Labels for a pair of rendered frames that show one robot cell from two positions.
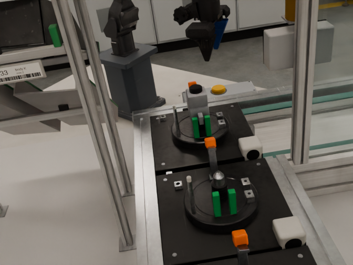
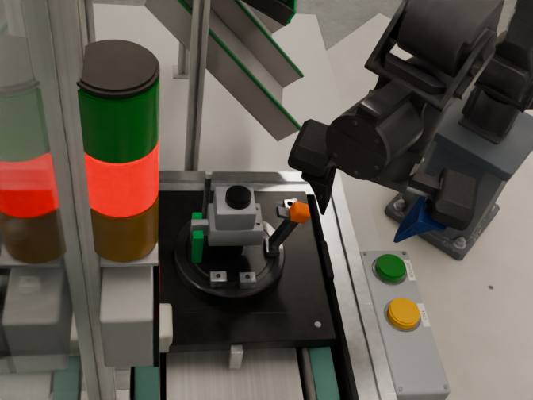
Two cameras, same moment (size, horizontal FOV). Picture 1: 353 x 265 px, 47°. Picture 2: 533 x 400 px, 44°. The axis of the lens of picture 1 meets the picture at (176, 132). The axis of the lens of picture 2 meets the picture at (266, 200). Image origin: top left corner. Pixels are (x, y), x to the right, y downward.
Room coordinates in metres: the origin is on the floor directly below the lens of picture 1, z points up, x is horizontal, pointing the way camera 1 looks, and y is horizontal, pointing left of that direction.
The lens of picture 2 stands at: (0.73, -0.56, 1.65)
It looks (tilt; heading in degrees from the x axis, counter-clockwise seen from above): 48 degrees down; 76
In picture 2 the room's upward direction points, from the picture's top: 11 degrees clockwise
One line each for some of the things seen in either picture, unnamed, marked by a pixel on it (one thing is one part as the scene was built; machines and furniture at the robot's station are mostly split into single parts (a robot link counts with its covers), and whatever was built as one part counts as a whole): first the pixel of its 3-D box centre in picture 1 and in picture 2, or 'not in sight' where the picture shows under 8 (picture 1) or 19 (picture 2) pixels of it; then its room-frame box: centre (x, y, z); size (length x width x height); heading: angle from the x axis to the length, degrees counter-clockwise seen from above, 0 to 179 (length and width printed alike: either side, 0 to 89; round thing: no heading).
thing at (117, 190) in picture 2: not in sight; (120, 164); (0.70, -0.25, 1.33); 0.05 x 0.05 x 0.05
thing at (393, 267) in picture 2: not in sight; (389, 269); (1.03, -0.07, 0.96); 0.04 x 0.04 x 0.02
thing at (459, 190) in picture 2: (208, 8); (393, 151); (0.95, -0.12, 1.23); 0.19 x 0.06 x 0.08; 156
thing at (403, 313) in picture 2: (218, 90); (402, 314); (1.03, -0.14, 0.96); 0.04 x 0.04 x 0.02
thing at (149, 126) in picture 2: not in sight; (116, 105); (0.70, -0.25, 1.38); 0.05 x 0.05 x 0.05
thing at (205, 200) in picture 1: (219, 187); not in sight; (0.56, -0.06, 1.01); 0.24 x 0.24 x 0.13; 1
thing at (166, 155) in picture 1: (200, 135); (228, 263); (0.82, -0.06, 0.96); 0.24 x 0.24 x 0.02; 1
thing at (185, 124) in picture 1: (200, 129); (230, 254); (0.82, -0.06, 0.98); 0.14 x 0.14 x 0.02
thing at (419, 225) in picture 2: (216, 33); (420, 225); (1.00, -0.14, 1.14); 0.06 x 0.04 x 0.07; 66
